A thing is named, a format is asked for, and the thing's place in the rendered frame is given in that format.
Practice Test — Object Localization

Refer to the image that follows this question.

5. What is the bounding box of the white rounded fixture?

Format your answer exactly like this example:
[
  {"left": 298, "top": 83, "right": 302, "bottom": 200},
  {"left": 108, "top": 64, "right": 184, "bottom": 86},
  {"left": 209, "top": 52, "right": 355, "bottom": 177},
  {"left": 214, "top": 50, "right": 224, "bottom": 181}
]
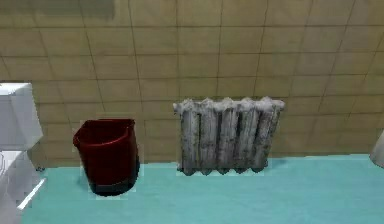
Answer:
[{"left": 369, "top": 129, "right": 384, "bottom": 169}]

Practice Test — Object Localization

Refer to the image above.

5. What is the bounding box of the white toilet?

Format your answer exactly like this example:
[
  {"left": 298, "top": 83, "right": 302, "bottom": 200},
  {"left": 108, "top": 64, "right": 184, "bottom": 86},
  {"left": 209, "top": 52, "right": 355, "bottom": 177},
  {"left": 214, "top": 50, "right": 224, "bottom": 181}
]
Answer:
[{"left": 0, "top": 82, "right": 48, "bottom": 224}]

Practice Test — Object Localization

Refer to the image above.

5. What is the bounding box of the dark red trash can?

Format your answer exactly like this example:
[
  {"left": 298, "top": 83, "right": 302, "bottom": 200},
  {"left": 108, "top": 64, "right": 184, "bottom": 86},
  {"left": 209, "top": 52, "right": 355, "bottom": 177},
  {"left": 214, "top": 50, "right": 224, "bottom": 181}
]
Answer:
[{"left": 72, "top": 118, "right": 141, "bottom": 197}]

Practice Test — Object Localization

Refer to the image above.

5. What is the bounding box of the grey white radiator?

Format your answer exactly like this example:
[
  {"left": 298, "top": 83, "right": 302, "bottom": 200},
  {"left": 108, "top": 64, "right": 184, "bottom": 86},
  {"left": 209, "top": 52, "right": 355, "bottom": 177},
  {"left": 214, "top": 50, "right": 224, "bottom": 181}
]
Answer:
[{"left": 172, "top": 96, "right": 286, "bottom": 177}]

